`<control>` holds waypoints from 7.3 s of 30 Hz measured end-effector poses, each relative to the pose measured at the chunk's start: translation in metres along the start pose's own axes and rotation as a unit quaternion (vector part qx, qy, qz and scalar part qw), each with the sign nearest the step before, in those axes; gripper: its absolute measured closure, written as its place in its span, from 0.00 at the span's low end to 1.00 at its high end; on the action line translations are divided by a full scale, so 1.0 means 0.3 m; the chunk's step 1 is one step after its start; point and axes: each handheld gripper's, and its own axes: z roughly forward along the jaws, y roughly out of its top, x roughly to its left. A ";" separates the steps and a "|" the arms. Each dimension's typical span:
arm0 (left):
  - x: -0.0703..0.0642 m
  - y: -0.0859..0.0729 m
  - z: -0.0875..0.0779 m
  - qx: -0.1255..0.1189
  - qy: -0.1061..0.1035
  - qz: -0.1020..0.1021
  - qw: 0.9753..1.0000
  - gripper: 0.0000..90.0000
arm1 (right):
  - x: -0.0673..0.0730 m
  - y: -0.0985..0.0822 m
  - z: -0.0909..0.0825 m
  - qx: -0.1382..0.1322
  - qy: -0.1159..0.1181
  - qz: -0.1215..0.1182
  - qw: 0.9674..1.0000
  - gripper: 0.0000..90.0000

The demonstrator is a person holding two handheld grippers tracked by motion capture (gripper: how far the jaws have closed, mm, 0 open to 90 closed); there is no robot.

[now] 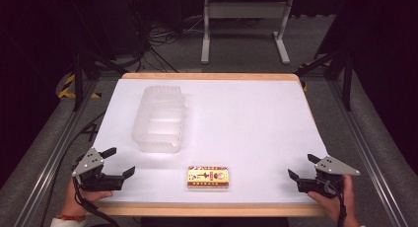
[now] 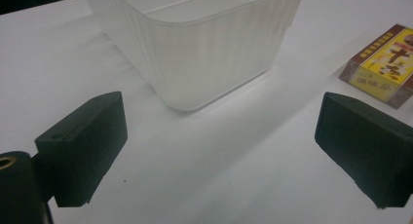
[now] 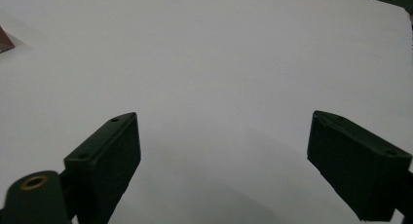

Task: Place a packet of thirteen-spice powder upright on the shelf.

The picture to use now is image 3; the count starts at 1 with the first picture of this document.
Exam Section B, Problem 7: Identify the reddish brown flat object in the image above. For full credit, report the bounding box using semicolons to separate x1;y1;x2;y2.
0;25;16;55

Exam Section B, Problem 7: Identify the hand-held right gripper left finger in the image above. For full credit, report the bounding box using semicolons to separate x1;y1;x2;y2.
59;111;142;224

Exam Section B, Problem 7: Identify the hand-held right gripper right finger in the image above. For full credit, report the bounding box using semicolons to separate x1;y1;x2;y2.
306;110;413;224

